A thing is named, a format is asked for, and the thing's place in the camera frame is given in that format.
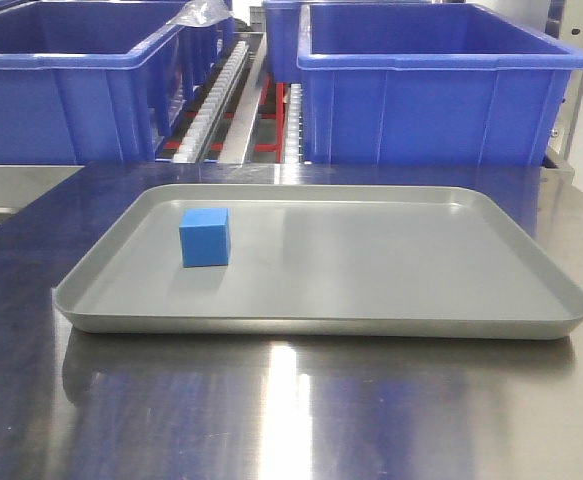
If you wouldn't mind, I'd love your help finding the blue cube block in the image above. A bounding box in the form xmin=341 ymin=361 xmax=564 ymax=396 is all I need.
xmin=179 ymin=208 xmax=231 ymax=268

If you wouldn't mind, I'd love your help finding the grey metal tray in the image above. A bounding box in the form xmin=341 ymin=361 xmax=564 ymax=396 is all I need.
xmin=53 ymin=184 xmax=583 ymax=340

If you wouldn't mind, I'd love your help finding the right white roller track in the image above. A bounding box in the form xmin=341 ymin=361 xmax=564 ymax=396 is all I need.
xmin=282 ymin=84 xmax=303 ymax=164

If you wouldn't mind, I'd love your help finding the white roller track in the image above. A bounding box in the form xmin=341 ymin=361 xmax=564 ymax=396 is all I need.
xmin=282 ymin=84 xmax=303 ymax=164
xmin=172 ymin=41 xmax=249 ymax=164

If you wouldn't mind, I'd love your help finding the blue plastic bin right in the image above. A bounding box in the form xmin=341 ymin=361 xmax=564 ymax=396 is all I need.
xmin=297 ymin=2 xmax=583 ymax=167

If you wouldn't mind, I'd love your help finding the blue plastic bin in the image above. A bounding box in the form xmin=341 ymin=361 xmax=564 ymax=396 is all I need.
xmin=297 ymin=2 xmax=583 ymax=167
xmin=0 ymin=1 xmax=223 ymax=165

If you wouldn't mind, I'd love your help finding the blue bin behind right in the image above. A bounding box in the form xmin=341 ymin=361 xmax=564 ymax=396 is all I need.
xmin=262 ymin=0 xmax=309 ymax=84

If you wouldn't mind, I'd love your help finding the blue plastic bin left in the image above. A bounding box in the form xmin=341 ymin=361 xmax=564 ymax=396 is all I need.
xmin=0 ymin=1 xmax=223 ymax=165

